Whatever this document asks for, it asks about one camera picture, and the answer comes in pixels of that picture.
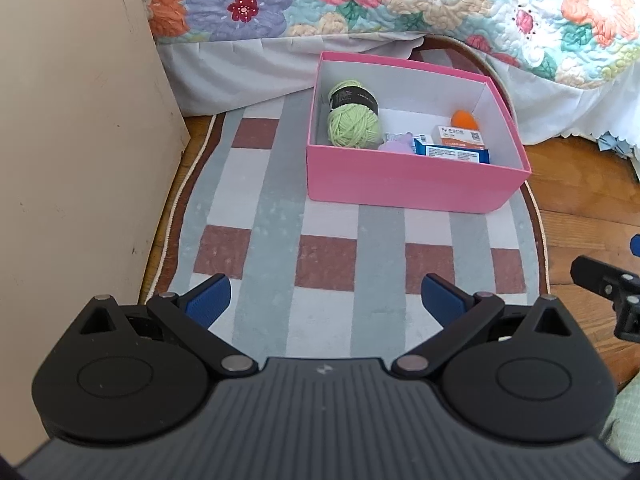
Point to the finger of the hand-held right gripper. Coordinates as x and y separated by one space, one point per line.
636 245
600 275

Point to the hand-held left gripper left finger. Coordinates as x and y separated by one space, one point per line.
210 300

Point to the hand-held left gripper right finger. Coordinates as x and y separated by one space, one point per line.
442 300

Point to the pink cardboard box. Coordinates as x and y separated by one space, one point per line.
400 185

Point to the blue wet wipes pack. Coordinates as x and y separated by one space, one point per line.
450 152

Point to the purple plush toy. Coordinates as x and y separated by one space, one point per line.
395 146

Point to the clear floss pick box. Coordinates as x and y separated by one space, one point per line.
457 135

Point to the orange makeup sponge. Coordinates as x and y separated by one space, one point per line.
462 119

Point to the green yarn ball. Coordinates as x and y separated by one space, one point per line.
352 125

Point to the striped checked rug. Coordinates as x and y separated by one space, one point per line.
325 270

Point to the pale green garment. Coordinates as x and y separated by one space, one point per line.
625 425

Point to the cream cabinet panel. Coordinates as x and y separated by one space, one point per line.
75 160

